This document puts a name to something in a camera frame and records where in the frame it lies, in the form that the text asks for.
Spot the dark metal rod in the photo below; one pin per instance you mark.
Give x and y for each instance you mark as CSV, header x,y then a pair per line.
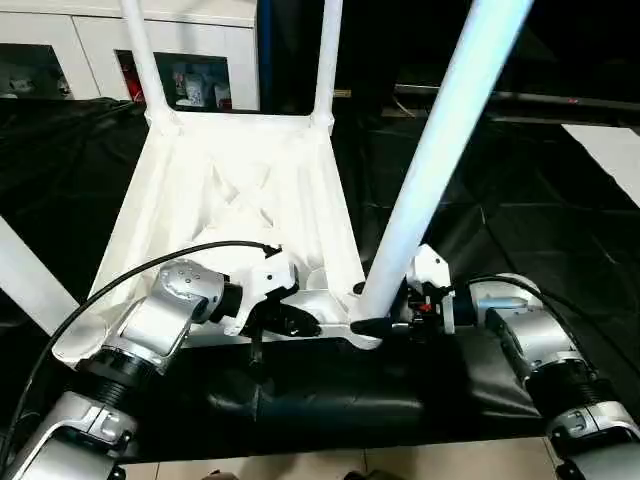
x,y
550,98

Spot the white glass door cabinet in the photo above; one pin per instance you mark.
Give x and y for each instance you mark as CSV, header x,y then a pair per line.
x,y
75,30

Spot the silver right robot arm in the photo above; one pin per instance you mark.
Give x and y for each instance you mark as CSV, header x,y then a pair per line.
x,y
545,325

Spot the white plastic table top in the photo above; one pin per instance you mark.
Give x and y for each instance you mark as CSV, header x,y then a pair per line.
x,y
240,150

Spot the white flat object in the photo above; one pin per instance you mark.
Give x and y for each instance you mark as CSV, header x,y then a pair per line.
x,y
607,155

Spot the white plastic table leg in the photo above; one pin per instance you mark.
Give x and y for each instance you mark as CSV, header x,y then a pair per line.
x,y
30,265
145,60
440,125
327,55

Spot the small white blue box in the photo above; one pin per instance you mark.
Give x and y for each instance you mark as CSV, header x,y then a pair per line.
x,y
194,92

